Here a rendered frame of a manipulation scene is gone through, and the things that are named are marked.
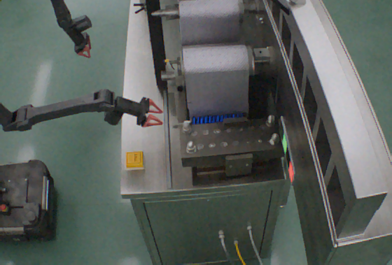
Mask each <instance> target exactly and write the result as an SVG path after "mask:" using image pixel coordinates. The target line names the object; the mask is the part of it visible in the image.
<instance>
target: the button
mask: <svg viewBox="0 0 392 265"><path fill-rule="evenodd" d="M125 166H126V169H132V168H140V167H144V166H143V152H142V151H134V152H126V159H125Z"/></svg>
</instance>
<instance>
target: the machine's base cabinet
mask: <svg viewBox="0 0 392 265"><path fill-rule="evenodd" d="M283 193H284V185H274V186H271V187H259V188H251V189H243V190H235V191H226V192H219V193H210V194H195V195H185V196H162V197H154V198H146V199H145V198H138V199H130V201H131V204H132V207H133V211H134V212H135V215H136V219H137V222H138V224H139V228H140V230H141V233H142V235H143V239H144V242H145V244H146V246H147V248H148V253H149V255H150V258H151V261H152V263H153V265H208V264H222V263H230V262H229V261H228V259H227V257H226V255H225V253H224V250H223V247H222V245H221V240H220V239H219V238H218V237H219V236H220V235H224V236H225V238H224V242H225V246H226V248H227V251H228V252H229V256H230V258H231V259H232V261H233V262H241V259H240V258H239V255H238V254H237V249H236V245H235V244H234V241H238V244H237V246H238V249H239V253H240V255H241V258H242V259H243V260H244V261H246V260H252V259H258V257H257V256H256V252H255V250H254V249H253V246H252V242H251V238H250V235H249V231H248V229H247V227H249V226H252V230H251V233H252V237H253V240H254V244H255V248H256V249H257V253H258V254H259V256H260V258H261V259H263V258H267V257H268V252H270V246H271V242H272V239H273V235H274V228H275V227H276V223H277V216H278V214H279V209H280V205H281V200H282V196H283Z"/></svg>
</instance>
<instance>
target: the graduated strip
mask: <svg viewBox="0 0 392 265"><path fill-rule="evenodd" d="M163 107H164V144H165V152H166V163H167V189H169V188H174V186H172V157H171V142H170V127H169V97H168V90H163Z"/></svg>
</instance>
